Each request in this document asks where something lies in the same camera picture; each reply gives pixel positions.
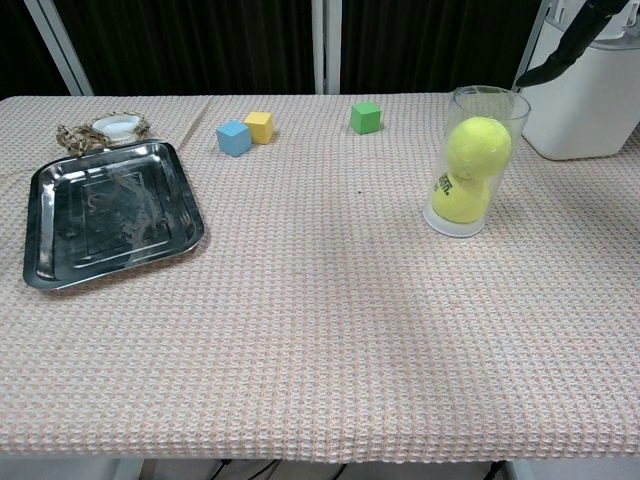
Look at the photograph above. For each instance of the yellow tennis ball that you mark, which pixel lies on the yellow tennis ball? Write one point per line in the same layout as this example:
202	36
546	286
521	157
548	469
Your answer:
480	145
457	202

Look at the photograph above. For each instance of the clear plastic tube container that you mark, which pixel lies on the clear plastic tube container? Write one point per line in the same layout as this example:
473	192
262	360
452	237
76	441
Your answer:
517	117

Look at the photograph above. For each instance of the grey metal frame post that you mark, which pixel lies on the grey metal frame post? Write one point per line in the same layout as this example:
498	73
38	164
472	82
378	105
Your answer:
60	50
531	45
325	50

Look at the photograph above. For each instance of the blue cube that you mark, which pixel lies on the blue cube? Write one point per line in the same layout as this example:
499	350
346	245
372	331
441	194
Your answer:
232	139

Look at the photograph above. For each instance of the green cube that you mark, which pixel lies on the green cube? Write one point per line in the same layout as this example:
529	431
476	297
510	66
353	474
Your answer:
365	119

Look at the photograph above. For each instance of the beige waffle tablecloth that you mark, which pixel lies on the beige waffle tablecloth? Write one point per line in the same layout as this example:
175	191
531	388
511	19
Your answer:
320	325

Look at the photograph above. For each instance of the yellow cube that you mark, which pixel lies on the yellow cube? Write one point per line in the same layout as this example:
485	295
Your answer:
260	127

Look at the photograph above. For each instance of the rectangular steel tray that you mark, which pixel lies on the rectangular steel tray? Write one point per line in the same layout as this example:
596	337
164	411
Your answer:
110	215

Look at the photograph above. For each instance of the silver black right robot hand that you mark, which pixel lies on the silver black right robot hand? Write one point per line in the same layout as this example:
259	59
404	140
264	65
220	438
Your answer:
580	35

